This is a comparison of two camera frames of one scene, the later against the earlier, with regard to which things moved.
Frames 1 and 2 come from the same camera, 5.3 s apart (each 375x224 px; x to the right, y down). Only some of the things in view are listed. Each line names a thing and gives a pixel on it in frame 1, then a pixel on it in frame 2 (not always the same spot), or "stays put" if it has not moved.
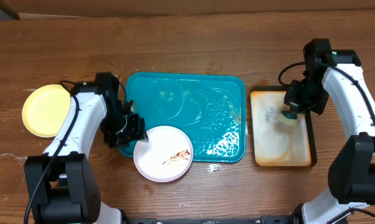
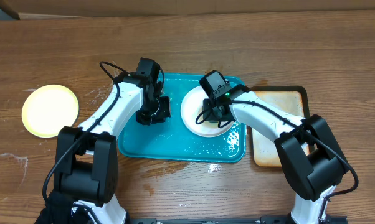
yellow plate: [45, 109] stays put
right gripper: [292, 100] -> [210, 116]
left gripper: [137, 132] -> [165, 111]
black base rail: [265, 219] stays put
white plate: [166, 157] -> [192, 105]
